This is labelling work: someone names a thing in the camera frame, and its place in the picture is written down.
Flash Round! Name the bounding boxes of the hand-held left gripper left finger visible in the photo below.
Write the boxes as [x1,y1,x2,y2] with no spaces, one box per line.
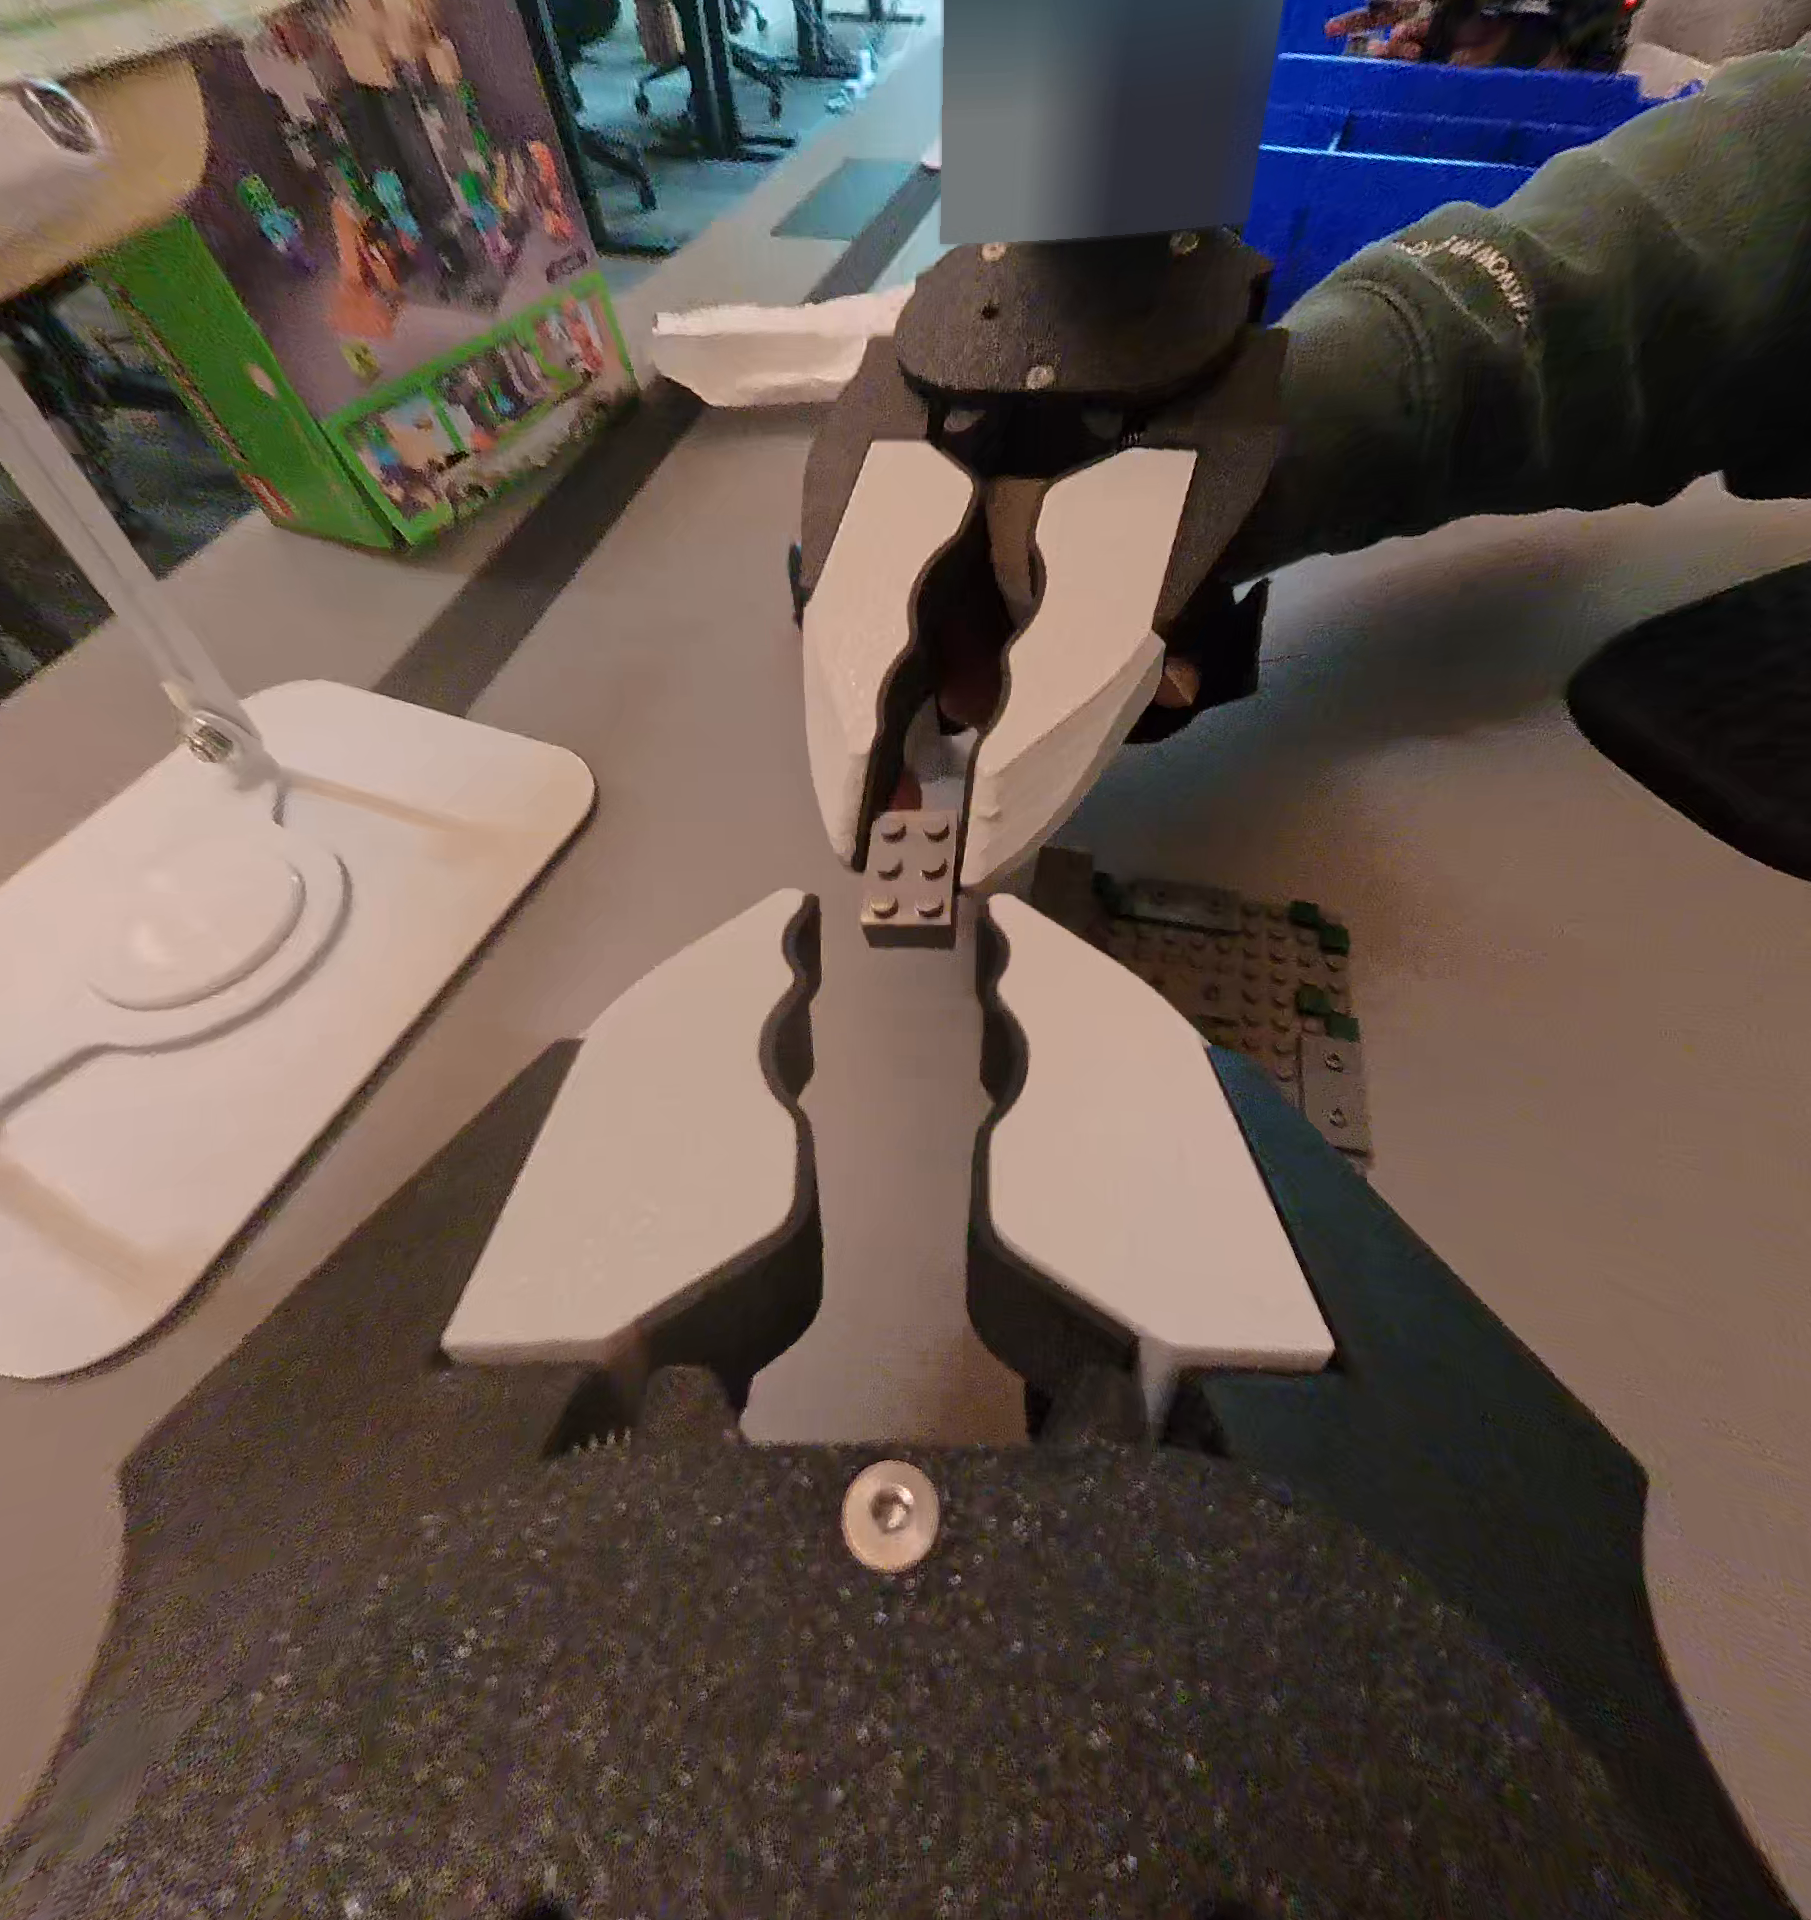
[440,888,824,1448]

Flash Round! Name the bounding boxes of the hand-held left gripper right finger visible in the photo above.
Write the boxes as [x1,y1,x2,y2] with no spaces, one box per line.
[968,892,1338,1442]

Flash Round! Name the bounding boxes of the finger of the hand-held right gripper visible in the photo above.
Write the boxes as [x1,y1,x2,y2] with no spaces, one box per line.
[961,447,1201,889]
[799,439,982,875]

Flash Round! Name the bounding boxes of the grey brick baseplate model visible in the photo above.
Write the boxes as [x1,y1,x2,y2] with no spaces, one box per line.
[1033,848,1376,1174]

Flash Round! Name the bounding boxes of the dark grey rectangular brick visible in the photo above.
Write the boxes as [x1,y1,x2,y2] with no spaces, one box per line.
[860,810,970,951]

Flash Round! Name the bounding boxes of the person's right forearm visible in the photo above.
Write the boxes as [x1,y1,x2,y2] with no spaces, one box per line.
[1250,15,1811,587]

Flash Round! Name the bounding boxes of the person's right hand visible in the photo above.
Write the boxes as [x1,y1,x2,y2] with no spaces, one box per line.
[942,593,1019,737]

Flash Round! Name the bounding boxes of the white printed paper bag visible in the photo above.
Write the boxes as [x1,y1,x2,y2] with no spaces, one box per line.
[652,288,915,409]

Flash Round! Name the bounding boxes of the blue container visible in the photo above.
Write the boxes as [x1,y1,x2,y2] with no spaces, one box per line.
[1247,0,1708,324]

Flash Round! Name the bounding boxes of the green toy set box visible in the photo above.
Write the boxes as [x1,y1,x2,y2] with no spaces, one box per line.
[87,0,645,554]

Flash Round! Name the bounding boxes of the black desk cable channel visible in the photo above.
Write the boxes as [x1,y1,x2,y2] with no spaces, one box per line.
[377,382,711,723]

